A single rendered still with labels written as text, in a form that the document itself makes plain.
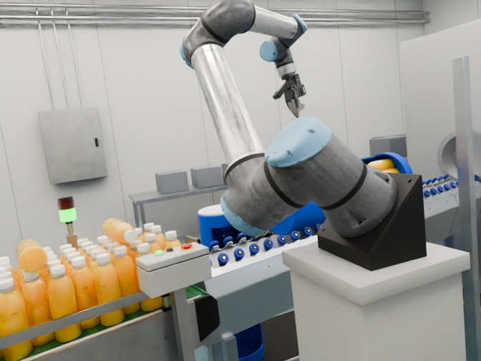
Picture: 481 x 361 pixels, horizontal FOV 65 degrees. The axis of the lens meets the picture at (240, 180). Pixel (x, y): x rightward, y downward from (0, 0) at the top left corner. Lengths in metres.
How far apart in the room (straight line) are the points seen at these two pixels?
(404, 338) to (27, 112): 4.50
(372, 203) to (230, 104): 0.47
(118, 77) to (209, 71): 3.81
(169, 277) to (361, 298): 0.56
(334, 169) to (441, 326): 0.44
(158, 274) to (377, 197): 0.63
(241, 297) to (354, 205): 0.80
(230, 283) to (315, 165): 0.80
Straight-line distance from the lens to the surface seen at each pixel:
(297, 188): 0.86
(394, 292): 0.88
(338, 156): 0.86
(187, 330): 1.27
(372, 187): 0.91
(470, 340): 2.66
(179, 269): 1.16
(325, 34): 6.18
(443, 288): 1.01
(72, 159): 4.63
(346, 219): 0.91
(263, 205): 0.90
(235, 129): 1.04
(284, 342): 2.53
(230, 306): 1.56
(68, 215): 1.72
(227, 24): 1.28
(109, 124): 4.87
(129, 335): 1.29
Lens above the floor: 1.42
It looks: 7 degrees down
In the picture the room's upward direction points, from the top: 7 degrees counter-clockwise
